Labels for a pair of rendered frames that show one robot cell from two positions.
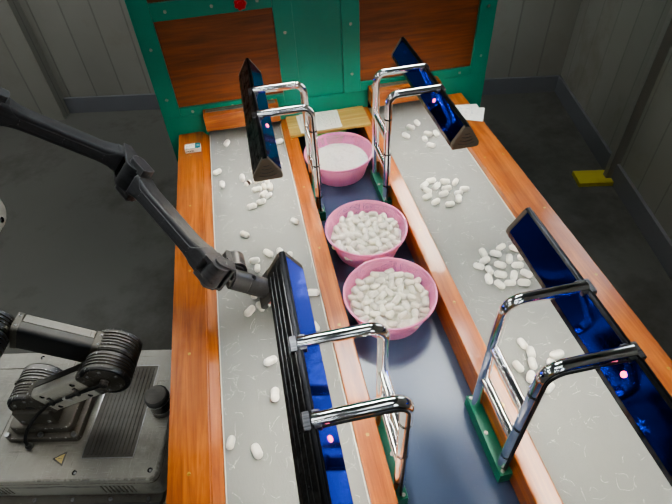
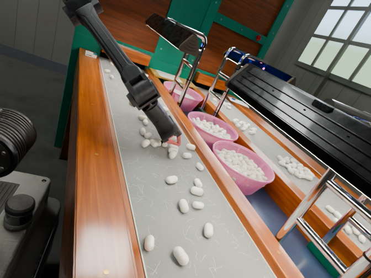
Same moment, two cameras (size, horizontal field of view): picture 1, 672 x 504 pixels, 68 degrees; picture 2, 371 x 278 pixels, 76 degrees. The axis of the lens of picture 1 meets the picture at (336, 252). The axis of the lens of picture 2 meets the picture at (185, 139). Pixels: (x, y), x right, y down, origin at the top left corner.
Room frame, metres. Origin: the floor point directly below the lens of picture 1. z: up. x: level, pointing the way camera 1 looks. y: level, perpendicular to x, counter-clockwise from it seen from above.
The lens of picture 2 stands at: (0.21, 0.42, 1.14)
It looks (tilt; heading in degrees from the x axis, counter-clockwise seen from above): 24 degrees down; 337
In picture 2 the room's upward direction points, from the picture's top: 25 degrees clockwise
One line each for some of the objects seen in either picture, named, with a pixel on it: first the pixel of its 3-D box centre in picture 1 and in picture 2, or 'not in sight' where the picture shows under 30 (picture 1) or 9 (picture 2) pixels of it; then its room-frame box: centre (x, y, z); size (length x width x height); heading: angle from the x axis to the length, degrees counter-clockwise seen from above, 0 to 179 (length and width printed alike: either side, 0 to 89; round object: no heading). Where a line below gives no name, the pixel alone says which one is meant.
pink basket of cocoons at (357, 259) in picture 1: (366, 236); (209, 132); (1.19, -0.10, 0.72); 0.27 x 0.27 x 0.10
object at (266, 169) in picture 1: (256, 111); (168, 28); (1.41, 0.21, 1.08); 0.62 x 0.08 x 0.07; 9
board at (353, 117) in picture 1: (327, 121); (173, 78); (1.84, 0.00, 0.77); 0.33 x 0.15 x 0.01; 99
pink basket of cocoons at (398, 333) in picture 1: (389, 301); (238, 168); (0.91, -0.14, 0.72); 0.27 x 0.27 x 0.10
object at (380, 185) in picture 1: (403, 138); (231, 90); (1.48, -0.26, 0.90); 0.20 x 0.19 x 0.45; 9
